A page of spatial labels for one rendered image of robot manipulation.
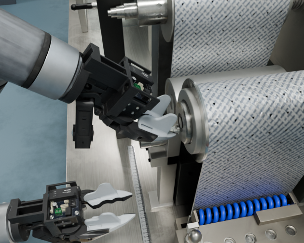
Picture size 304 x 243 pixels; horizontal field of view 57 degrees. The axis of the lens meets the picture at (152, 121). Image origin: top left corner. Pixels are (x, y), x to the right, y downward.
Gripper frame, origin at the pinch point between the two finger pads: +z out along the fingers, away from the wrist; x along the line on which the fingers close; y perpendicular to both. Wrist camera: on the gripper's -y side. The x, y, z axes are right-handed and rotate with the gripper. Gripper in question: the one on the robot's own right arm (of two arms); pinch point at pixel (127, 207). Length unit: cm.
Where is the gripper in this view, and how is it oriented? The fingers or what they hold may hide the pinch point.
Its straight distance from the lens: 58.0
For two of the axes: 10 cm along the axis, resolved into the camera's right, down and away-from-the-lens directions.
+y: 0.0, -6.7, -7.4
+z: 9.8, -1.4, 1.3
